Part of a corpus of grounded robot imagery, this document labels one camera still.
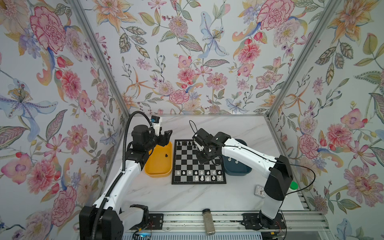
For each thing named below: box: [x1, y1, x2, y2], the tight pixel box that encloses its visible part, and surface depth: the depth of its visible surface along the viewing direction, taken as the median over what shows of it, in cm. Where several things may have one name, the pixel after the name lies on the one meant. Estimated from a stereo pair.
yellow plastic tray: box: [144, 141, 173, 178], surface depth 92 cm
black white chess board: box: [171, 139, 227, 185], surface depth 90 cm
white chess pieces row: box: [174, 169, 224, 182], surface depth 90 cm
